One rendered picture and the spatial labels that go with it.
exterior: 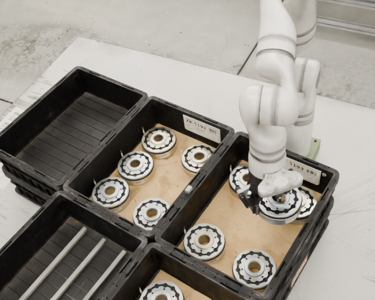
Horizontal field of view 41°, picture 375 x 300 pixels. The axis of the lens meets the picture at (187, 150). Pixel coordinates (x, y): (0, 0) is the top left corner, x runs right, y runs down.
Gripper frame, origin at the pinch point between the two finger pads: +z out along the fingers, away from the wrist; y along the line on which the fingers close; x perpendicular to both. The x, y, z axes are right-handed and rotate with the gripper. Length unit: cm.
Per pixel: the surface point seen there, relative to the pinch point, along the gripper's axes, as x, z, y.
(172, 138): -39.7, 14.0, 10.9
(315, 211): 2.1, 6.9, -12.0
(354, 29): -144, 90, -124
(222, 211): -12.7, 17.0, 6.1
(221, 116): -57, 30, -10
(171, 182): -27.1, 17.1, 15.7
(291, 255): 10.4, 6.8, -1.5
